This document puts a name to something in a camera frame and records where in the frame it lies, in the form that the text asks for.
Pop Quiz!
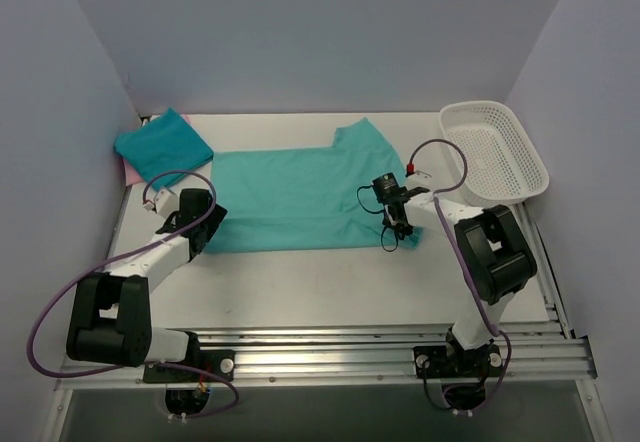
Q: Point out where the light green t shirt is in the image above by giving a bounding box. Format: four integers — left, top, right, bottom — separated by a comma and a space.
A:
205, 119, 404, 254

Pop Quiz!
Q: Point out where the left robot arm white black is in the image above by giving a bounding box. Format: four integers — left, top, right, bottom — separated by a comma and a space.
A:
66, 188, 227, 381

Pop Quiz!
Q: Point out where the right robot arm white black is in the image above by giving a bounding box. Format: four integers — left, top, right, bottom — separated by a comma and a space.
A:
372, 173, 537, 375

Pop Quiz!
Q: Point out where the folded teal t shirt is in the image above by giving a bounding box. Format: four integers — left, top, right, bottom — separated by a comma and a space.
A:
114, 108, 214, 190

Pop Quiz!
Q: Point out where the folded pink t shirt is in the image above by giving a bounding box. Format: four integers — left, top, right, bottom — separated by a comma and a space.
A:
120, 113, 192, 187

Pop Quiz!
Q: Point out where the white perforated plastic basket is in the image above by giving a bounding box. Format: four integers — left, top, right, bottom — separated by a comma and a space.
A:
438, 100, 550, 207

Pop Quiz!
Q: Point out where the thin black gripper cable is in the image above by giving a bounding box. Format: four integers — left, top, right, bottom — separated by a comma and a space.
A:
355, 184, 416, 253

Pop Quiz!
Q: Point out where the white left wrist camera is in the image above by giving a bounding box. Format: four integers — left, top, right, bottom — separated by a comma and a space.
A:
143, 188, 179, 218

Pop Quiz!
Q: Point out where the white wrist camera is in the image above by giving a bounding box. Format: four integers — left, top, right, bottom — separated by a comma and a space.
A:
405, 163, 432, 192
143, 188, 179, 218

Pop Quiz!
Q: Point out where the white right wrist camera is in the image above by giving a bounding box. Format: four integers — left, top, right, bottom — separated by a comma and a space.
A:
405, 163, 432, 192

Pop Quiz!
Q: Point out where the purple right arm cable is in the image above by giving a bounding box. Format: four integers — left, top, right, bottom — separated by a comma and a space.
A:
407, 139, 512, 411

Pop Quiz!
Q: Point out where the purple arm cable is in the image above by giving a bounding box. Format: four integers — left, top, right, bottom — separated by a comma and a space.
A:
407, 139, 512, 411
27, 170, 240, 418

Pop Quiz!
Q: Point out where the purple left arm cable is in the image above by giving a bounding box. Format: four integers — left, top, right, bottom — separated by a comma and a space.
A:
27, 170, 240, 418

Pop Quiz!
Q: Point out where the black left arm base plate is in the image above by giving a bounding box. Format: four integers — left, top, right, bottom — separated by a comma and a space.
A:
142, 349, 235, 384

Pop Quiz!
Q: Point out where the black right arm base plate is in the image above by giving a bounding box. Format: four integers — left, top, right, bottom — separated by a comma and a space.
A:
412, 344, 503, 380

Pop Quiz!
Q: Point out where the aluminium rail frame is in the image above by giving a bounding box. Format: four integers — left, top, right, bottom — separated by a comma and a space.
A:
43, 204, 612, 441

